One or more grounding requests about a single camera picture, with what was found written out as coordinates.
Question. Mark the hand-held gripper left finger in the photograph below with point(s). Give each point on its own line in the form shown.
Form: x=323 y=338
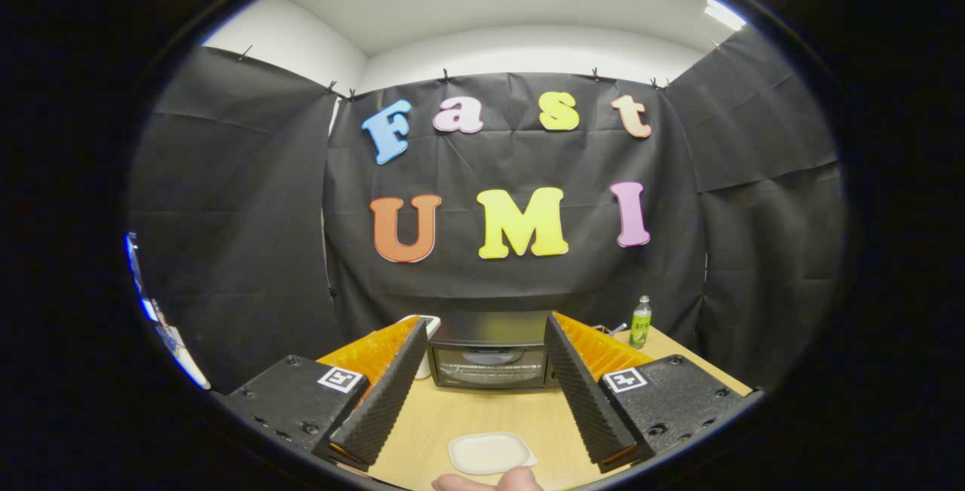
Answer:
x=388 y=400

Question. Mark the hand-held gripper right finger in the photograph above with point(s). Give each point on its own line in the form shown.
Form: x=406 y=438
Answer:
x=584 y=400

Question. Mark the black toaster oven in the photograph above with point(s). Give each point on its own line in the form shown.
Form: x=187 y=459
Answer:
x=490 y=329

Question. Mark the white pop-up toaster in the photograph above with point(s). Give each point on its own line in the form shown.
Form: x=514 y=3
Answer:
x=433 y=323

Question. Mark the green label drink bottle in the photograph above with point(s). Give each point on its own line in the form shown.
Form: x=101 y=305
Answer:
x=641 y=329

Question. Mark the white plate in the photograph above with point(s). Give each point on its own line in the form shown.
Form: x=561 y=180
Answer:
x=490 y=452

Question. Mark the white and blue clutter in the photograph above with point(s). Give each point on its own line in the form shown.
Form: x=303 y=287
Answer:
x=188 y=366

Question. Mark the black backdrop cloth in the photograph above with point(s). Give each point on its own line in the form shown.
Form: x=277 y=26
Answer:
x=513 y=159

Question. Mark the small ceiling light panel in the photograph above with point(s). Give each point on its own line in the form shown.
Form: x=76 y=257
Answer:
x=725 y=14

